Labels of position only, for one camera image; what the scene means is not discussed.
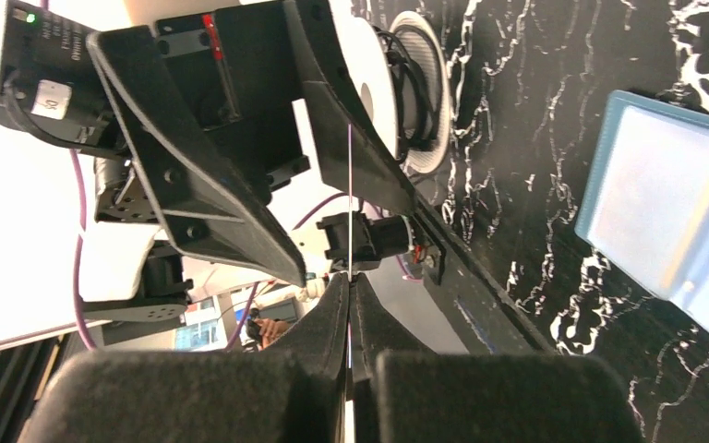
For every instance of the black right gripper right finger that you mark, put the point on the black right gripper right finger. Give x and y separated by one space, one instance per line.
404 392

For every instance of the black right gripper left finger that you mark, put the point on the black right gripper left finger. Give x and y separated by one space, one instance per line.
291 392

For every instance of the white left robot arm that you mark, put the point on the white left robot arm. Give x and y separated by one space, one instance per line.
125 235

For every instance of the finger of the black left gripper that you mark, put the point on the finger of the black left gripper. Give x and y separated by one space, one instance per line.
351 156
205 199

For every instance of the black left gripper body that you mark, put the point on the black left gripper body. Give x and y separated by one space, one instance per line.
201 96

